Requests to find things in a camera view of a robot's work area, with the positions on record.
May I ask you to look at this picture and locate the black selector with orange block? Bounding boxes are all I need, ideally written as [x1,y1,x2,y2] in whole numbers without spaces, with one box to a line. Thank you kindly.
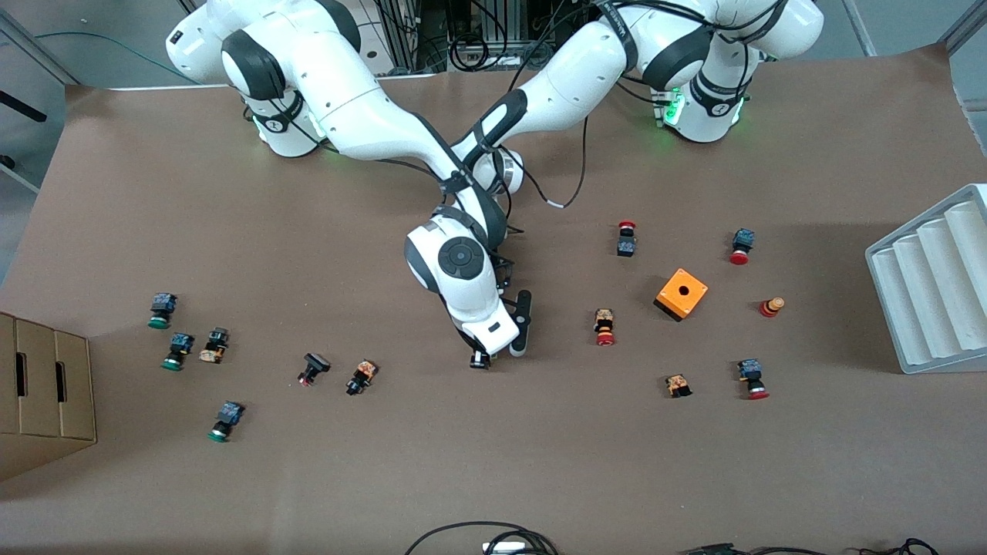
[345,358,379,397]

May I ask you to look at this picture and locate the black square push button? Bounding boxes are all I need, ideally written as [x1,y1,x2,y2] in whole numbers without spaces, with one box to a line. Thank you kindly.
[297,352,332,387]

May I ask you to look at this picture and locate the green push button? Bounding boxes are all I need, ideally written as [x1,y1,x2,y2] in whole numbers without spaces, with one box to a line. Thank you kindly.
[160,332,195,372]
[147,292,178,331]
[207,401,246,443]

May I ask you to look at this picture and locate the light grey ribbed tray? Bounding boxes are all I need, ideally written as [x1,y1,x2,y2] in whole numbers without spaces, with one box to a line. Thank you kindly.
[864,183,987,375]

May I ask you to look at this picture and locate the cardboard box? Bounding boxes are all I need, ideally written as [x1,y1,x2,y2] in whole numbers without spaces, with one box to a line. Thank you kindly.
[0,311,98,483]

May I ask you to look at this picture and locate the black rod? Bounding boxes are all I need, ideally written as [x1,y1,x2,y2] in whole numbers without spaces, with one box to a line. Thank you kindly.
[0,91,47,123]

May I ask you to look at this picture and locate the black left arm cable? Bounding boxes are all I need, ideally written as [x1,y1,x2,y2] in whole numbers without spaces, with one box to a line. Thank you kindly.
[501,114,591,236]

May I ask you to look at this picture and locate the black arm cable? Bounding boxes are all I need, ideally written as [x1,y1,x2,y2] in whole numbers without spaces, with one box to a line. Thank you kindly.
[378,156,463,193]
[501,114,591,236]

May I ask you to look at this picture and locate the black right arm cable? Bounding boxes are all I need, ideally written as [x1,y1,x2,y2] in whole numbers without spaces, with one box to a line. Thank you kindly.
[378,156,463,193]

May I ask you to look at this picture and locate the black cable loop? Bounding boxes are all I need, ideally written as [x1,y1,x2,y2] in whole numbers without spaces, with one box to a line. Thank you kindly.
[404,521,560,555]

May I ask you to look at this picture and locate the orange button enclosure box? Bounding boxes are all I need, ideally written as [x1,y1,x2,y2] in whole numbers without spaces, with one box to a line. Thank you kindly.
[653,267,709,323]

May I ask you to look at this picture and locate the equipment rack with cables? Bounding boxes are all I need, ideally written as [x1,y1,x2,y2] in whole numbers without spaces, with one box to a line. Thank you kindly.
[359,0,610,74]

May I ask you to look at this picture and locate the black switch with orange block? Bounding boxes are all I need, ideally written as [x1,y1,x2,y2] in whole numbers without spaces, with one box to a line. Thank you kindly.
[198,327,231,365]

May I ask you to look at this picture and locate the black cable bundle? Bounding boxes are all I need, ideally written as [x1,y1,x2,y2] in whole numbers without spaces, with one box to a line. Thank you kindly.
[681,537,942,555]

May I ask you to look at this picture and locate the aluminium frame bar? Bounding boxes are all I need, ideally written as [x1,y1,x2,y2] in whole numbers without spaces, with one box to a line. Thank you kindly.
[0,12,82,86]
[840,0,880,56]
[937,0,987,55]

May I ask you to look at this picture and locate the thin green cable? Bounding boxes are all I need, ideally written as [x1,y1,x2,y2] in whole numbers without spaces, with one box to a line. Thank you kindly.
[35,29,190,82]

